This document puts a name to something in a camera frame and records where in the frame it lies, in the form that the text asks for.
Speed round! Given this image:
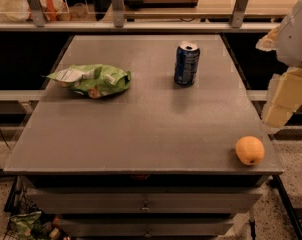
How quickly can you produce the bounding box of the grey drawer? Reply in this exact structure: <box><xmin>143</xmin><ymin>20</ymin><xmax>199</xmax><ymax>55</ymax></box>
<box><xmin>59</xmin><ymin>218</ymin><xmax>233</xmax><ymax>238</ymax></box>
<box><xmin>27</xmin><ymin>188</ymin><xmax>262</xmax><ymax>214</ymax></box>

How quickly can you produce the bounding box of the orange fruit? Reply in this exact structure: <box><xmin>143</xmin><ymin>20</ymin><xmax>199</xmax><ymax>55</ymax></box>
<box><xmin>235</xmin><ymin>136</ymin><xmax>265</xmax><ymax>165</ymax></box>

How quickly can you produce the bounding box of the upper grey drawer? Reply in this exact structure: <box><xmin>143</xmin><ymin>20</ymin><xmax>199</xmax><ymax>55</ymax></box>
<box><xmin>27</xmin><ymin>188</ymin><xmax>262</xmax><ymax>214</ymax></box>

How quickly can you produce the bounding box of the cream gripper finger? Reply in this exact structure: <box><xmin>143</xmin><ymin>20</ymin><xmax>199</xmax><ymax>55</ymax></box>
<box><xmin>261</xmin><ymin>67</ymin><xmax>302</xmax><ymax>129</ymax></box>
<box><xmin>256</xmin><ymin>27</ymin><xmax>279</xmax><ymax>52</ymax></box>

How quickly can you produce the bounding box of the wire basket with snacks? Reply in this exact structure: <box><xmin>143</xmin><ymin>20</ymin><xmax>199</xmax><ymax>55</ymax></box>
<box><xmin>2</xmin><ymin>177</ymin><xmax>72</xmax><ymax>240</ymax></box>

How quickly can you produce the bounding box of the white orange bag on shelf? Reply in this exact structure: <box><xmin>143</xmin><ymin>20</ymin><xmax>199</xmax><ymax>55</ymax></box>
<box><xmin>0</xmin><ymin>0</ymin><xmax>67</xmax><ymax>22</ymax></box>

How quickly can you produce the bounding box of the green rice chip bag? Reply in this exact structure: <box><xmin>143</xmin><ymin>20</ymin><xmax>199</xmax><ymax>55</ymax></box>
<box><xmin>47</xmin><ymin>64</ymin><xmax>131</xmax><ymax>99</ymax></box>

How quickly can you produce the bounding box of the blue pepsi can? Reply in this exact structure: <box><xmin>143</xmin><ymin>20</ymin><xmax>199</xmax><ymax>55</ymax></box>
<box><xmin>174</xmin><ymin>41</ymin><xmax>200</xmax><ymax>86</ymax></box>

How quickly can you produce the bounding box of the grey drawer cabinet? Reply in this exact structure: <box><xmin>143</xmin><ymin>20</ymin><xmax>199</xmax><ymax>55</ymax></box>
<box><xmin>5</xmin><ymin>35</ymin><xmax>283</xmax><ymax>239</ymax></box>

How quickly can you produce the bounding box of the lower grey drawer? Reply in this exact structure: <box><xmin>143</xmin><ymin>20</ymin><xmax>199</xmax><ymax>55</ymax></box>
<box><xmin>59</xmin><ymin>218</ymin><xmax>233</xmax><ymax>238</ymax></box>

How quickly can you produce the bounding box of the metal shelf rail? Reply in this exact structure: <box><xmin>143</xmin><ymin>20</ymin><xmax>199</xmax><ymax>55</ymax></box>
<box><xmin>0</xmin><ymin>21</ymin><xmax>279</xmax><ymax>33</ymax></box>

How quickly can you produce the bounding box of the green snack bag in basket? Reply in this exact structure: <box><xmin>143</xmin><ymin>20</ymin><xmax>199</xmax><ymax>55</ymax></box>
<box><xmin>10</xmin><ymin>211</ymin><xmax>42</xmax><ymax>240</ymax></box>

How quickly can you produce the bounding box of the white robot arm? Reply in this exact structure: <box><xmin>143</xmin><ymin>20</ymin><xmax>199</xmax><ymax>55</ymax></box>
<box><xmin>256</xmin><ymin>0</ymin><xmax>302</xmax><ymax>133</ymax></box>

